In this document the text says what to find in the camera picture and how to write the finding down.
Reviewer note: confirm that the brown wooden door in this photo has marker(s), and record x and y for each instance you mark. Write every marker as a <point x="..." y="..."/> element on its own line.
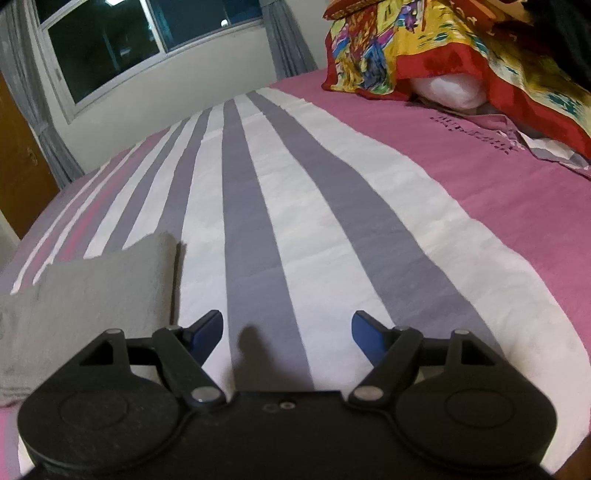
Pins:
<point x="27" y="185"/>

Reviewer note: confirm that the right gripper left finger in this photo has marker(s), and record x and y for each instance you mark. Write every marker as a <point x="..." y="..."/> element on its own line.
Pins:
<point x="118" y="399"/>

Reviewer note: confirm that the black garment on pile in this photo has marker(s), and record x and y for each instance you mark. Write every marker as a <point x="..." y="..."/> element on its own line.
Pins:
<point x="563" y="27"/>

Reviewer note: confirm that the colourful folded quilt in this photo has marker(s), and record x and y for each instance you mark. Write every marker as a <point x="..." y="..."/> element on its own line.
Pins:
<point x="379" y="49"/>

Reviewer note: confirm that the aluminium frame window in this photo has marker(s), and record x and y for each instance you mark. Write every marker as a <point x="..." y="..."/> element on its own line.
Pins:
<point x="95" y="45"/>

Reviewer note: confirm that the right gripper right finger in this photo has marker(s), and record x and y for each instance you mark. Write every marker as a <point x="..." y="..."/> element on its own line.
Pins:
<point x="455" y="399"/>

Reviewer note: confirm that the right grey curtain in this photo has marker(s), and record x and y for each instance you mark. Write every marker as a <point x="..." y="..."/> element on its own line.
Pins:
<point x="290" y="53"/>

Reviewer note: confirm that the striped pink purple bedsheet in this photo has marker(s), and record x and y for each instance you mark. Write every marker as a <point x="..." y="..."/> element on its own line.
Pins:
<point x="294" y="207"/>

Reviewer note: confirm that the grey sweatpants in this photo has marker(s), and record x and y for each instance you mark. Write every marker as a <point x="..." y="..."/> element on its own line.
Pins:
<point x="43" y="326"/>

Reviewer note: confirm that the left grey curtain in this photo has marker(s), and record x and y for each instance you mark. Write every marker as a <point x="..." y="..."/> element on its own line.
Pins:
<point x="19" y="70"/>

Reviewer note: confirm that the white pillow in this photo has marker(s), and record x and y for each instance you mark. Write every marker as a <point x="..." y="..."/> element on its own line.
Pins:
<point x="461" y="92"/>

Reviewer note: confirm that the grey curtain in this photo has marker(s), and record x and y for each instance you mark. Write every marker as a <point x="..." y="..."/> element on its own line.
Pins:
<point x="290" y="53"/>
<point x="19" y="70"/>

